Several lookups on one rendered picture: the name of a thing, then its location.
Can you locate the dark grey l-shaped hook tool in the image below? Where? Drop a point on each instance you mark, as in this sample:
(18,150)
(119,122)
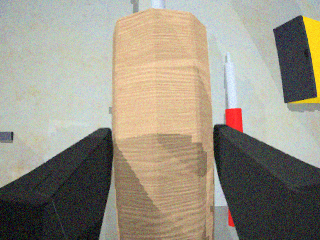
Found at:
(6,136)

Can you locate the wooden tool handle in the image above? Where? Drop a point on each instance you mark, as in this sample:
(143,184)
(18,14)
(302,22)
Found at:
(162,131)

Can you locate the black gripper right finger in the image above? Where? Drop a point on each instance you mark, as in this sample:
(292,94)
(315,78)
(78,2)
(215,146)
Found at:
(271,194)

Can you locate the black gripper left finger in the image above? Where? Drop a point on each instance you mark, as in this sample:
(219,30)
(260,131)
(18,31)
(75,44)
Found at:
(64,198)

